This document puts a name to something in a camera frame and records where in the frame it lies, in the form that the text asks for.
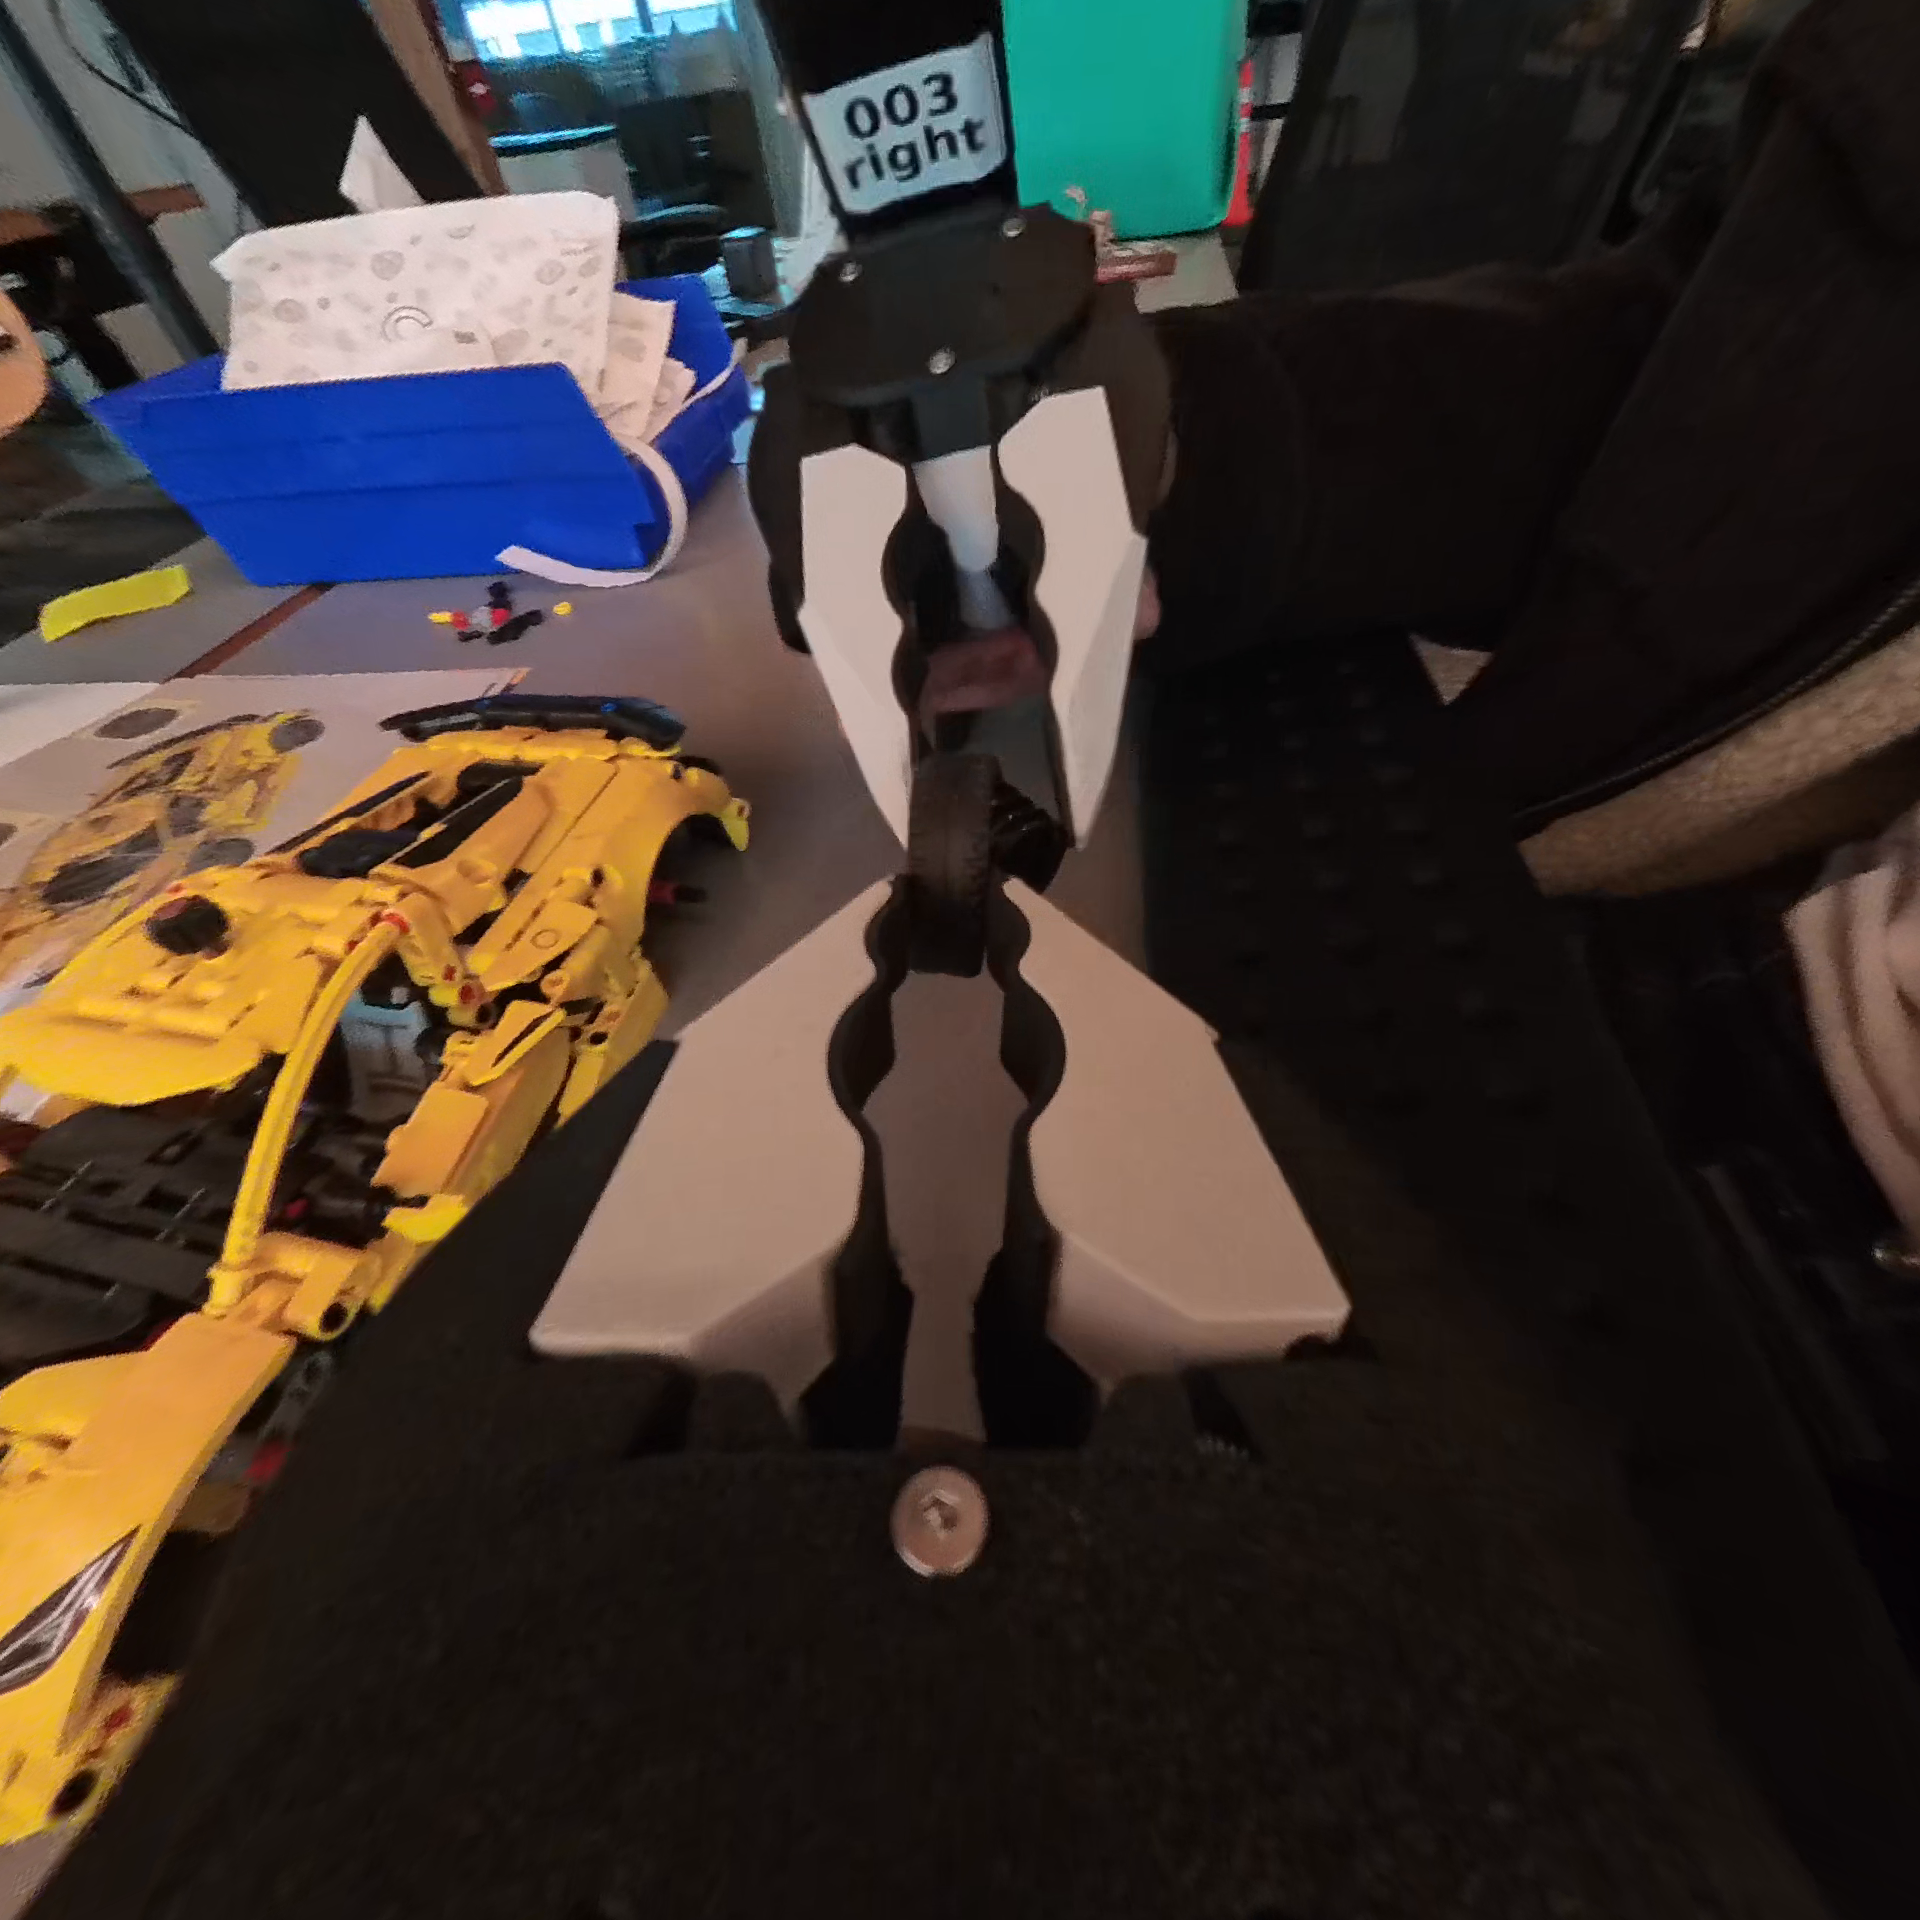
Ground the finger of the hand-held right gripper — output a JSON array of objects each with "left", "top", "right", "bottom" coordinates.
[
  {"left": 989, "top": 383, "right": 1154, "bottom": 853},
  {"left": 798, "top": 443, "right": 939, "bottom": 853}
]

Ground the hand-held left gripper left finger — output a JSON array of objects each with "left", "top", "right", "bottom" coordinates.
[{"left": 528, "top": 875, "right": 914, "bottom": 1451}]

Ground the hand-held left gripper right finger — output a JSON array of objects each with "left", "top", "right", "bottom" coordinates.
[{"left": 974, "top": 875, "right": 1351, "bottom": 1451}]

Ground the black ridged toy part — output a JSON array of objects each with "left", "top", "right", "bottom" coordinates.
[{"left": 985, "top": 793, "right": 1069, "bottom": 889}]

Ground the black toy car tyre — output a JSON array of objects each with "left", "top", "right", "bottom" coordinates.
[{"left": 903, "top": 749, "right": 1008, "bottom": 980}]

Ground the yellow toy brick car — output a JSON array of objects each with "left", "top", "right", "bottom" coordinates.
[{"left": 0, "top": 692, "right": 752, "bottom": 1847}]

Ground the grey desk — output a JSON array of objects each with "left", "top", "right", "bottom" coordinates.
[{"left": 0, "top": 223, "right": 1247, "bottom": 1920}]

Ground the person's right hand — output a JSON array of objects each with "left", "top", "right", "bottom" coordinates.
[{"left": 918, "top": 626, "right": 1051, "bottom": 720}]

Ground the teal green box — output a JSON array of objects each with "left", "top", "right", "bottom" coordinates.
[{"left": 1002, "top": 0, "right": 1249, "bottom": 239}]

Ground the cluster of small loose bricks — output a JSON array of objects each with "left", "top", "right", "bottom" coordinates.
[{"left": 426, "top": 576, "right": 575, "bottom": 643}]

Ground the bright window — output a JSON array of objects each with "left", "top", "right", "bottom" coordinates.
[{"left": 455, "top": 0, "right": 738, "bottom": 62}]

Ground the blue plastic bin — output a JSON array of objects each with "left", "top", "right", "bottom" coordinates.
[{"left": 86, "top": 274, "right": 752, "bottom": 590}]

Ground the dark tilted panel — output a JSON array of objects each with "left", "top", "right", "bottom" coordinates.
[{"left": 1236, "top": 0, "right": 1711, "bottom": 302}]

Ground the wheel picture instruction booklet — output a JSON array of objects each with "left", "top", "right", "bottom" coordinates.
[{"left": 0, "top": 665, "right": 530, "bottom": 992}]

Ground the black standing panel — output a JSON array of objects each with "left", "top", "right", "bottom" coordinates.
[{"left": 95, "top": 0, "right": 497, "bottom": 228}]

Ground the grey shirt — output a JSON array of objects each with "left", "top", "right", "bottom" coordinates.
[{"left": 1781, "top": 839, "right": 1920, "bottom": 1201}]

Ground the small yellow object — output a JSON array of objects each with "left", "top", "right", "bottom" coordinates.
[{"left": 35, "top": 564, "right": 194, "bottom": 643}]

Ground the brown wooden post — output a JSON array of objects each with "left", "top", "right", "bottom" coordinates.
[{"left": 365, "top": 0, "right": 508, "bottom": 200}]

